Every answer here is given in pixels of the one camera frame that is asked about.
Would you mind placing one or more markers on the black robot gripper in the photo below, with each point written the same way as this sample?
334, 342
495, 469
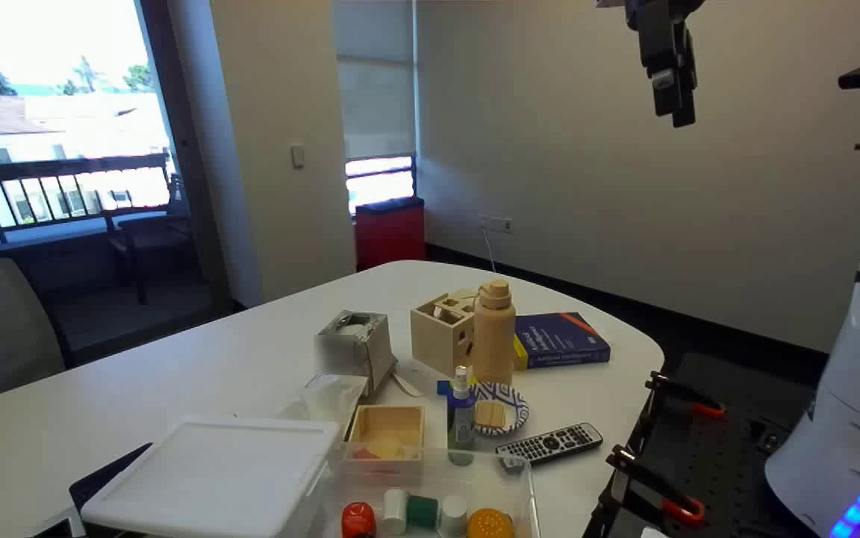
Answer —
662, 31

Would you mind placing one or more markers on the wooden shape sorter toy box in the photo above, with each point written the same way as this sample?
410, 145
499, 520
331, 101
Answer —
444, 343

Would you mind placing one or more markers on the grey speckled square box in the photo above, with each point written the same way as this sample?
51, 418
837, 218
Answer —
356, 343

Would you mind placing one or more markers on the small open wooden box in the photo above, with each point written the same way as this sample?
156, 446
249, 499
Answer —
383, 431

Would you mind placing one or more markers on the orange toy fruit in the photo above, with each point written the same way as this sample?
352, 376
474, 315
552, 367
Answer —
492, 524

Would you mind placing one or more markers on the white toy cylinder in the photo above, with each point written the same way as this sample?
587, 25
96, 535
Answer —
453, 515
396, 509

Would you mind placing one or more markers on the green toy block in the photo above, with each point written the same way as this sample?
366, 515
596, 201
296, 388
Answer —
422, 511

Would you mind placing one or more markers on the red toy ball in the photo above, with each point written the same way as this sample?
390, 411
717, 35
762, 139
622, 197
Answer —
361, 520

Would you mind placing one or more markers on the blue Artificial Intelligence book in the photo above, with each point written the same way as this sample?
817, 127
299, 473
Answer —
559, 337

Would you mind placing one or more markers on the white window blind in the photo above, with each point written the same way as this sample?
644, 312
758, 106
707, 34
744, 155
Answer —
375, 70

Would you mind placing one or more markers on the tan plastic bottle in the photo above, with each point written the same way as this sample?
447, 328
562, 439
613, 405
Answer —
495, 337

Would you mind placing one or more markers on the red bin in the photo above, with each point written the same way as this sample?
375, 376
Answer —
390, 234

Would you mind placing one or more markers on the black remote control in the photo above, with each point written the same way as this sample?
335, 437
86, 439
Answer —
562, 442

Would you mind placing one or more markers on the small bottle with blue cap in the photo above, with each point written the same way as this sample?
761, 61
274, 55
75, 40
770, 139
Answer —
461, 408

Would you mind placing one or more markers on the black perforated mounting table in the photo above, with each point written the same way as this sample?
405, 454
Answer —
738, 466

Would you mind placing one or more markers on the small silver metal object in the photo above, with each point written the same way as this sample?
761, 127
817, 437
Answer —
511, 460

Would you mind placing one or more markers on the clear plastic container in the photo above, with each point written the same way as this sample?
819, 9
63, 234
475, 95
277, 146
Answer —
492, 481

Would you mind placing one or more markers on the dark balcony chair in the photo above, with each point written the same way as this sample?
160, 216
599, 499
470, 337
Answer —
147, 234

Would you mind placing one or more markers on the white plastic board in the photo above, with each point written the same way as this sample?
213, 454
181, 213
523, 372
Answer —
216, 478

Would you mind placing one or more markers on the dark balcony railing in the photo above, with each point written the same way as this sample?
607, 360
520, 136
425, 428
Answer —
51, 167

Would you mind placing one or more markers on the white light switch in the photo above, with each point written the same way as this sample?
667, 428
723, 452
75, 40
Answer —
296, 155

